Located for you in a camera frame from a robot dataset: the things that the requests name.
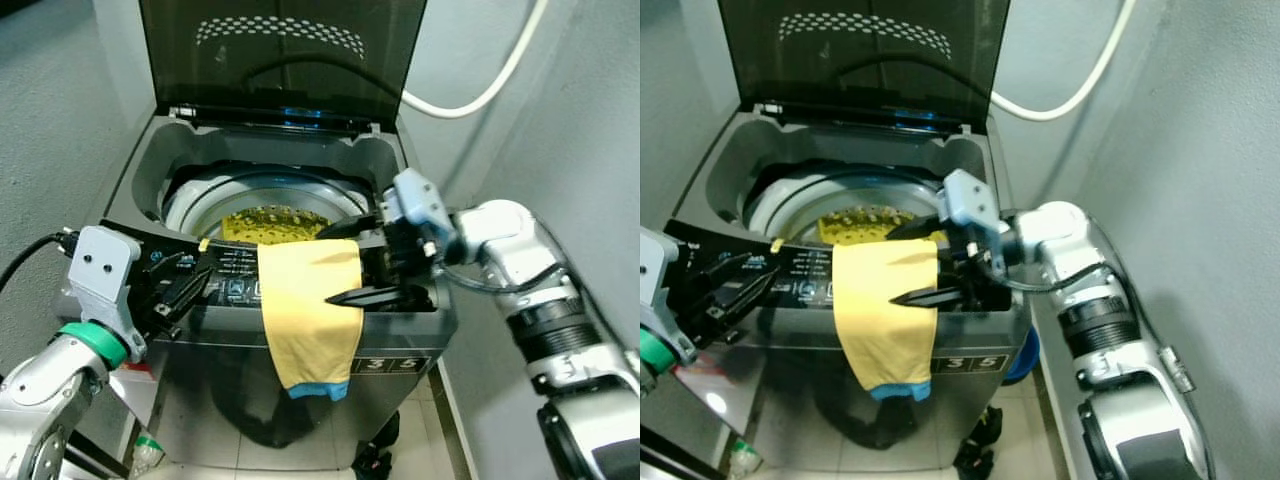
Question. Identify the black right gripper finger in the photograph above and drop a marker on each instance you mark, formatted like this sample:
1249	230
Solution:
945	296
355	228
920	229
385	297

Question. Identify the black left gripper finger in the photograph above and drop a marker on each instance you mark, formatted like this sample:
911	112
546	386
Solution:
752	292
190	295
738	262
178	264

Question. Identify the yellow garment with blue hem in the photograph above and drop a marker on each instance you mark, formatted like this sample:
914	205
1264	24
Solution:
885	320
305	320

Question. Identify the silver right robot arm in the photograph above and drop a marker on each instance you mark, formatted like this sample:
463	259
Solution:
1110	330
540	310

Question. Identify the grey top-load washing machine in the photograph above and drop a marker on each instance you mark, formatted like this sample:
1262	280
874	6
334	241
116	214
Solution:
790	380
200	370

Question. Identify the yellow patterned cloth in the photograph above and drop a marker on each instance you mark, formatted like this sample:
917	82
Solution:
865	225
270	225

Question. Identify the steel washer drum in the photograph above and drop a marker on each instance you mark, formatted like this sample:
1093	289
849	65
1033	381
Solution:
780	205
200	200

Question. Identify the blue plastic basin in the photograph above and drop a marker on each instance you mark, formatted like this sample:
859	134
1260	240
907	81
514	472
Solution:
1024	358

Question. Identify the shiny white red bag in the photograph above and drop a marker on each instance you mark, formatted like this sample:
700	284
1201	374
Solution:
135	395
715	400

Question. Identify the black item on floor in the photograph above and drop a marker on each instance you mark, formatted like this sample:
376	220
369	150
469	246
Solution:
978	450
375	450

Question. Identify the clear bottle with green label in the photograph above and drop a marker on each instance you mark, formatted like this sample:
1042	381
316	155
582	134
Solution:
147	455
743	460

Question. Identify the dark tinted washer lid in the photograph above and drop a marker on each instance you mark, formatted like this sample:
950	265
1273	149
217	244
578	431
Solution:
860	80
280	80

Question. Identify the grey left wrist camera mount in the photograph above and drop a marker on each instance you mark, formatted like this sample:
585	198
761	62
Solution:
100	275
665	290

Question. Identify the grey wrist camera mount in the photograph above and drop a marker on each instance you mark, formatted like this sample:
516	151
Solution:
665	290
972	200
100	275
418	203

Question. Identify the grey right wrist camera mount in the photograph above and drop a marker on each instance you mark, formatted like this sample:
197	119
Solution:
418	203
972	200

